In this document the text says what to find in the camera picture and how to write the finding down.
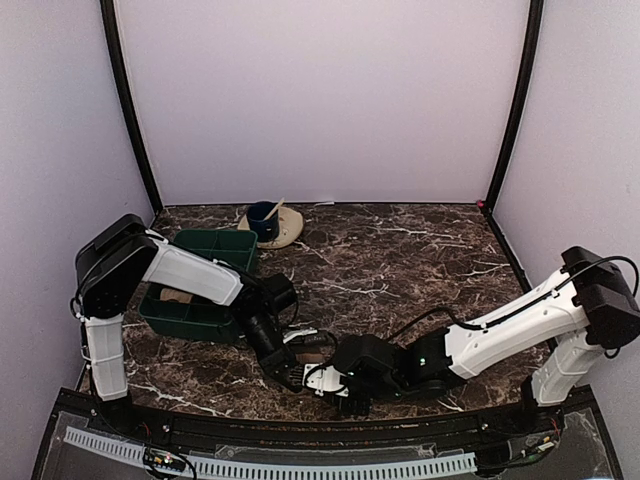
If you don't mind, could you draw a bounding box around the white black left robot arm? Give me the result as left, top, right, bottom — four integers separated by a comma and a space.
71, 214, 304, 436

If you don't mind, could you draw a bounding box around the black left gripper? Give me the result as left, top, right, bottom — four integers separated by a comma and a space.
231, 310, 301, 392

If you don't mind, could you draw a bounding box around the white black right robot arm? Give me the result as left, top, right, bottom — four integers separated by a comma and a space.
331, 246, 639, 434

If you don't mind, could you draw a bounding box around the black corner post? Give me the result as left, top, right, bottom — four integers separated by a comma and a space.
99, 0, 164, 214
483, 0, 544, 217

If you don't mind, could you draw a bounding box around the black left corner post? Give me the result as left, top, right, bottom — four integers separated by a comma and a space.
99, 0, 164, 214

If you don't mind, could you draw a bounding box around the white slotted cable duct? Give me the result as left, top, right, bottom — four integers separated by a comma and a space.
63, 427, 478, 479

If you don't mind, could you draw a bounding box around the blue enamel mug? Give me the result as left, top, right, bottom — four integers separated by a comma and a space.
246, 201, 279, 243

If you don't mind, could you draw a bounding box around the striped cream red sock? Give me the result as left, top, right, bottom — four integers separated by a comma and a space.
159, 287, 193, 304

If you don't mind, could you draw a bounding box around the black right corner post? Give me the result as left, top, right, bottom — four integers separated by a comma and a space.
483, 0, 544, 217

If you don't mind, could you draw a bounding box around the tan brown sock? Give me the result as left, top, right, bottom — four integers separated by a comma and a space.
295, 352, 331, 365

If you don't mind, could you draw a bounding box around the cream ceramic saucer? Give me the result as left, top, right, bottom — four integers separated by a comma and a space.
236, 204, 304, 250

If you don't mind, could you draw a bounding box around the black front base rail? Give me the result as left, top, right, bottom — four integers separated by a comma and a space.
49, 389, 601, 454

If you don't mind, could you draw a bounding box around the green plastic divided tray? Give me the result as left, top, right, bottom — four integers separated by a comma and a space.
138, 229, 257, 344

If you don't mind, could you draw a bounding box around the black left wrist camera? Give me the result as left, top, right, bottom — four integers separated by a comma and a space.
283, 328, 334, 346

